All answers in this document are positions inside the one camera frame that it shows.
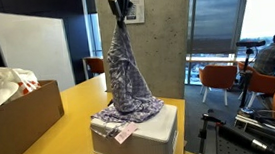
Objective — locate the purple white checked cloth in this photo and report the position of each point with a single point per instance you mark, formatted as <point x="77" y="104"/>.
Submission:
<point x="128" y="81"/>

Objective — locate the white plastic basket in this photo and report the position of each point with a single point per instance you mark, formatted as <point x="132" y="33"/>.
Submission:
<point x="155" y="132"/>

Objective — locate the aluminium extrusion rail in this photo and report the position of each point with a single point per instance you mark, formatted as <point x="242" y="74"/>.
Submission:
<point x="268" y="117"/>

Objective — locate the white window desk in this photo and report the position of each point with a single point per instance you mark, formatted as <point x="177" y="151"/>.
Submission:
<point x="209" y="59"/>

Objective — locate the grey roller window blind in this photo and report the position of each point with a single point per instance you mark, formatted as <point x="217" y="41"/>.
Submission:
<point x="219" y="19"/>

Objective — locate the seated person in plaid shirt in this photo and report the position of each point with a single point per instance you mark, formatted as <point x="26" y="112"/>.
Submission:
<point x="271" y="60"/>

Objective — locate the brown cardboard box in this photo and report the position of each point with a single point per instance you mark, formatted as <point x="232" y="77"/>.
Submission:
<point x="18" y="131"/>

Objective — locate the black clamp stand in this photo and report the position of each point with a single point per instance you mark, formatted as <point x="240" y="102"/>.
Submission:
<point x="205" y="134"/>

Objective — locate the black camera tripod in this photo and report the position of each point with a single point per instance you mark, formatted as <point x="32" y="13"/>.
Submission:
<point x="248" y="74"/>

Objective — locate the white whiteboard panel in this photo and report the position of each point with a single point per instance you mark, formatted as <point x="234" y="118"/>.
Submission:
<point x="30" y="42"/>

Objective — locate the grey concrete pillar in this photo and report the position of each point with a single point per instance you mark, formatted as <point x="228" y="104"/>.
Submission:
<point x="168" y="50"/>

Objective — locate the black metal tube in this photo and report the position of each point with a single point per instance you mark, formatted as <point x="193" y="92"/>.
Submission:
<point x="243" y="138"/>

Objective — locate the paper sign with QR code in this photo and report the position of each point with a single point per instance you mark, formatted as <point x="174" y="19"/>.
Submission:
<point x="138" y="10"/>

